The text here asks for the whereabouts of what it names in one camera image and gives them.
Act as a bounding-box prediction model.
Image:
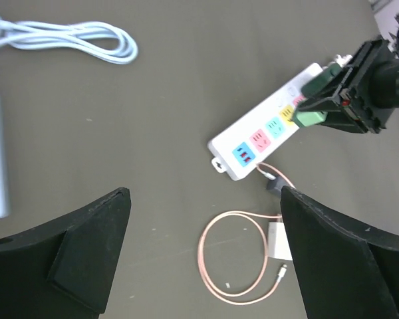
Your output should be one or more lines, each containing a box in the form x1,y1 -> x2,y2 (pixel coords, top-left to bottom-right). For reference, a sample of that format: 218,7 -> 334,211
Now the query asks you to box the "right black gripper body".
338,39 -> 395,134

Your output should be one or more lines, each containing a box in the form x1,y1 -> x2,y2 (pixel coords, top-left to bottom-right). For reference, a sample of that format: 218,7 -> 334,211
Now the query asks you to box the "pink usb cable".
198,162 -> 295,305

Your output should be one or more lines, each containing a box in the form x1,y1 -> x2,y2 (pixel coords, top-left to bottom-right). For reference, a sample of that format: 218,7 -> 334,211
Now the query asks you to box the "white charger block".
267,222 -> 293,261

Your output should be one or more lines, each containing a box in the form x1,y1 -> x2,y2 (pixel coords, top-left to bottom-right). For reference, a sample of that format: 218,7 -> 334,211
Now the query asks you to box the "light blue power strip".
0,8 -> 140,221

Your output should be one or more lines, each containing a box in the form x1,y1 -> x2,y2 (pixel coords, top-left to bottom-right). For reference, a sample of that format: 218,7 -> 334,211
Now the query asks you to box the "white multicolour power strip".
207,63 -> 323,181

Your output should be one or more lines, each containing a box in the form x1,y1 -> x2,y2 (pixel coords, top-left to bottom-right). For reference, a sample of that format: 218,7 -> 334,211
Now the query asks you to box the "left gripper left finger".
0,187 -> 131,318

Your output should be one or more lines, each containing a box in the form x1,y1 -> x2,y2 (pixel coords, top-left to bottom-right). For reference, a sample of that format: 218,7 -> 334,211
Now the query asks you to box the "dark green plug adapter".
301,63 -> 342,98

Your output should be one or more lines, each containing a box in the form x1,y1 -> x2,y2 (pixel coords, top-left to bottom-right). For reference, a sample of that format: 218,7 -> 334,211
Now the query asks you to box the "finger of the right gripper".
308,64 -> 356,100
299,99 -> 366,133

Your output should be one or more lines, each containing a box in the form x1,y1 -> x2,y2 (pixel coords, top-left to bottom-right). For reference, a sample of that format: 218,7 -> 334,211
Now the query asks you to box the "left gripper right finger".
281,187 -> 399,318

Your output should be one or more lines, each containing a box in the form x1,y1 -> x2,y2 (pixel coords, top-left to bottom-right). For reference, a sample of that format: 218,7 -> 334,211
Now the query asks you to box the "light green plug adapter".
292,112 -> 328,128

